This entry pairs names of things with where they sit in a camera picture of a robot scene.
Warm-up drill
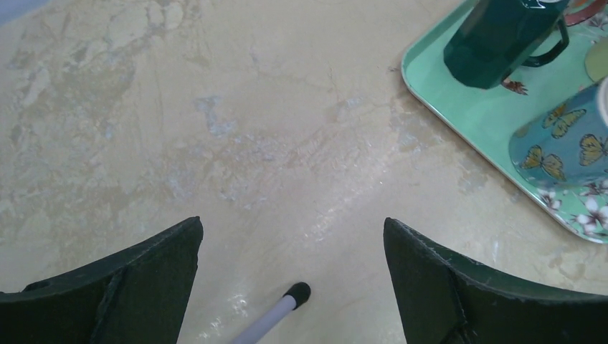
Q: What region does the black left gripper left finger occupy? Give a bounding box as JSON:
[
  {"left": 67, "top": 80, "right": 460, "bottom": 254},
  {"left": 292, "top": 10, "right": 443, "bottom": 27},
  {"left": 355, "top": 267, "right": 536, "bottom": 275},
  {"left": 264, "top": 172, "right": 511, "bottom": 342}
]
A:
[{"left": 1, "top": 216, "right": 204, "bottom": 343}]

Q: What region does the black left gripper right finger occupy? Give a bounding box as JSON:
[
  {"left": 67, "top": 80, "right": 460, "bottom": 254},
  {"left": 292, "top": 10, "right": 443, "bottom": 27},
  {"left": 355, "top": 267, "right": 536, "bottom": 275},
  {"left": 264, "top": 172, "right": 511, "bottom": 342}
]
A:
[{"left": 383, "top": 218, "right": 607, "bottom": 343}]

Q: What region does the blue butterfly mug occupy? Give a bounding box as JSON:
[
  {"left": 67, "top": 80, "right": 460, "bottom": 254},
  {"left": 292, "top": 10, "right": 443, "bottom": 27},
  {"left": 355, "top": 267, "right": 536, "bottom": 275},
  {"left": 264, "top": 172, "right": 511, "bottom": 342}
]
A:
[{"left": 508, "top": 78, "right": 607, "bottom": 188}]

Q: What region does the dark green mug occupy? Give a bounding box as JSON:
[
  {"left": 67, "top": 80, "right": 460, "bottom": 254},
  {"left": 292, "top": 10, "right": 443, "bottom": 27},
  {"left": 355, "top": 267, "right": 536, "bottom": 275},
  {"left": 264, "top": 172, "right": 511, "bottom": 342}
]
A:
[{"left": 443, "top": 0, "right": 569, "bottom": 90}]

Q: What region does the white tripod leg black tip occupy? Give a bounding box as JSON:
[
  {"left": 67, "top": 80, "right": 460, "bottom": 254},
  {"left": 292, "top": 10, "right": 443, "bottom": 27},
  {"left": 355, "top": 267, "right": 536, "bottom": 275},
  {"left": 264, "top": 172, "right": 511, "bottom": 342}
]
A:
[{"left": 232, "top": 282, "right": 311, "bottom": 344}]

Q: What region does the green floral serving tray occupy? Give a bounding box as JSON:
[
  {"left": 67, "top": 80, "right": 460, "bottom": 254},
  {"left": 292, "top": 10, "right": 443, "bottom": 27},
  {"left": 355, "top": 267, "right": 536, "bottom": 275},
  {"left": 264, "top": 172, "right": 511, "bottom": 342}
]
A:
[{"left": 401, "top": 1, "right": 607, "bottom": 244}]

